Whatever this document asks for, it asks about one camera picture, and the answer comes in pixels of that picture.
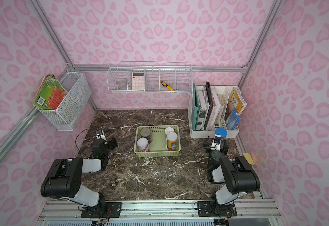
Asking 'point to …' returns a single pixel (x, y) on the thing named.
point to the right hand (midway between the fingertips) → (216, 137)
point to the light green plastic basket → (158, 147)
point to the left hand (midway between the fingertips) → (105, 136)
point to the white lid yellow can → (168, 130)
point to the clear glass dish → (122, 86)
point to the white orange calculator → (138, 80)
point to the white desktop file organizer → (226, 109)
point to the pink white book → (215, 111)
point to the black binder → (210, 104)
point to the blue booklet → (233, 120)
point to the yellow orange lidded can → (172, 141)
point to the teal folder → (195, 108)
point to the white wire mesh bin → (67, 114)
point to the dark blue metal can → (146, 132)
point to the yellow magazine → (236, 100)
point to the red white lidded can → (143, 145)
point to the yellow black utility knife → (163, 83)
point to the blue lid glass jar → (221, 131)
